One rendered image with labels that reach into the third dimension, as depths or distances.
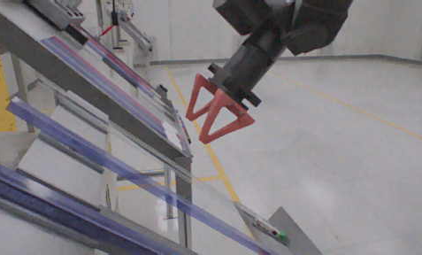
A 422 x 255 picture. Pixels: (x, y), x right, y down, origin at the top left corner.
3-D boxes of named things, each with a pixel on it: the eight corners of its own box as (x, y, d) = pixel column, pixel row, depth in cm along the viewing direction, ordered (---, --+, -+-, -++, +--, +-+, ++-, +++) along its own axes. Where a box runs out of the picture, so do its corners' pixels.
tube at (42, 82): (279, 235, 60) (282, 232, 60) (281, 241, 59) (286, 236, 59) (37, 82, 38) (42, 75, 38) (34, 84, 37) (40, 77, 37)
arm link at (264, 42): (306, 36, 44) (285, 32, 48) (280, 3, 40) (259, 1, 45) (275, 73, 44) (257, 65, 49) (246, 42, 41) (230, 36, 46)
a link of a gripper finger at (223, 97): (187, 135, 39) (234, 79, 38) (177, 117, 45) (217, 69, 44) (223, 160, 42) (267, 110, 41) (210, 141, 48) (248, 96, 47)
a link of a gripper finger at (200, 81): (177, 117, 45) (217, 69, 44) (170, 104, 52) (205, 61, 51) (210, 141, 48) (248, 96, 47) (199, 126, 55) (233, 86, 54)
